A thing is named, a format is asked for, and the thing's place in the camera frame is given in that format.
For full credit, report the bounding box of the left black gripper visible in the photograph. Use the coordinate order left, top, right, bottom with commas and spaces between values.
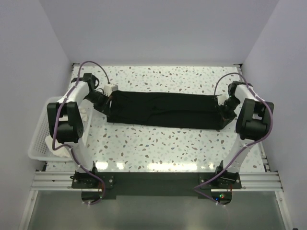
84, 91, 112, 117

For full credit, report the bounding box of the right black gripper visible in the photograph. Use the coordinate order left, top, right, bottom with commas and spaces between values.
215, 96, 240, 129

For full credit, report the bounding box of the black t shirt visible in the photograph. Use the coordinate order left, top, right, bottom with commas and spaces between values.
107, 91, 228, 130

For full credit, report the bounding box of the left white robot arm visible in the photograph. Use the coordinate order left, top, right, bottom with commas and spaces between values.
47, 73, 114, 190

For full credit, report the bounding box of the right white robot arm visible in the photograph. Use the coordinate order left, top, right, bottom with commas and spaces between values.
209, 81, 274, 188

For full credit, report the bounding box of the white t shirt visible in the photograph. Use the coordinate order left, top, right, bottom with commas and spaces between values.
45, 106, 92, 160

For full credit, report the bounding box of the white plastic laundry basket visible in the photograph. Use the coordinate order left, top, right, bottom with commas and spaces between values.
28, 96, 93, 162

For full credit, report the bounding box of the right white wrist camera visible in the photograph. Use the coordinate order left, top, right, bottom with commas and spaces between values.
217, 95, 227, 105

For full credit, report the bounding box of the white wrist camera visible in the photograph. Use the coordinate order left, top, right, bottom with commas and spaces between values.
103, 83, 118, 96
217, 95, 227, 105

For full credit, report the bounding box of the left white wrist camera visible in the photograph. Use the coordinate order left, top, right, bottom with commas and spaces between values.
103, 83, 118, 96

